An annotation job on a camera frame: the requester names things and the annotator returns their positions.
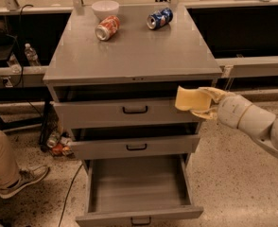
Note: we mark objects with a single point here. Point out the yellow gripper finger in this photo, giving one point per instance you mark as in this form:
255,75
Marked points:
216,94
209,114

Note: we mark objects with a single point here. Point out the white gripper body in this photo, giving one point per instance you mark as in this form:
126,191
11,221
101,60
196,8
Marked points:
233,110

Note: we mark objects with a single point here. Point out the yellow sponge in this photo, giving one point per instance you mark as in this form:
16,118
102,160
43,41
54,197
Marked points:
192,100

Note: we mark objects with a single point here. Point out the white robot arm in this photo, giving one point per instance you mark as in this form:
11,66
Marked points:
260,125

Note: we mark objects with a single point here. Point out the grey middle drawer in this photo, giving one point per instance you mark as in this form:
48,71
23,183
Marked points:
135,147

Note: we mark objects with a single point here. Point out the grey drawer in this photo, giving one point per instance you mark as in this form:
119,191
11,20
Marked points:
137,192
123,112
135,147

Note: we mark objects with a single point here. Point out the grey top drawer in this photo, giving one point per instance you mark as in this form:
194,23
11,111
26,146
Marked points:
123,112

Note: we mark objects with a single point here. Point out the grey drawer cabinet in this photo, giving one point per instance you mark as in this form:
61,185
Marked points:
136,62

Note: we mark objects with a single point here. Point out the grey bottom drawer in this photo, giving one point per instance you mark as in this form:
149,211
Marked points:
137,192

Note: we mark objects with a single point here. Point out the blue soda can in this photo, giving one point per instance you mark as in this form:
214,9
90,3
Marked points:
159,18

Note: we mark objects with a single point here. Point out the orange soda can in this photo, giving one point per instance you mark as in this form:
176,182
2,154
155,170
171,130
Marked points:
107,28

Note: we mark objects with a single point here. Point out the white bowl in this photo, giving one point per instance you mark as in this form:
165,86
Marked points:
105,8

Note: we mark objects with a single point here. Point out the crushed cans pile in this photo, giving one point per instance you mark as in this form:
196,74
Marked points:
59,144

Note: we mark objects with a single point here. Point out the clear water bottle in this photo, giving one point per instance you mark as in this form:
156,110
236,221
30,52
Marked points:
31,55

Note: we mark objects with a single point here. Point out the grey sneaker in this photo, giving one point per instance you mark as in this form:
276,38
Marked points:
27,177

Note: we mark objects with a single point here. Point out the beige trouser leg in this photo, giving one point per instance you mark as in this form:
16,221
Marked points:
9,170

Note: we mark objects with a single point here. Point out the grey metal rail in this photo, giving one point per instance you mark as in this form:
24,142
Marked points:
249,67

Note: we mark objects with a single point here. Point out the black table frame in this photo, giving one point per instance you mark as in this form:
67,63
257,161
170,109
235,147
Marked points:
24,99

